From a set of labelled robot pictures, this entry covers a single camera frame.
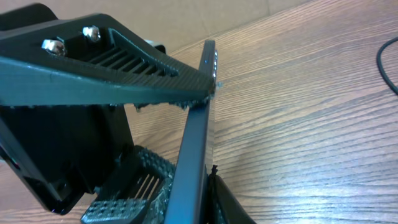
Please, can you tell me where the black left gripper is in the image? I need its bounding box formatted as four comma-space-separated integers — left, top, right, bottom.
1, 3, 216, 224

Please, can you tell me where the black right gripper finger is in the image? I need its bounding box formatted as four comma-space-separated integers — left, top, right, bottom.
208, 165, 256, 224

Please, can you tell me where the Samsung Galaxy smartphone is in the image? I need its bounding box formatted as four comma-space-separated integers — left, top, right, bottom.
164, 39, 218, 224

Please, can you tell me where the black charger cable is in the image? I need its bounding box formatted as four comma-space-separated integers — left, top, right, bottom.
376, 36, 398, 96

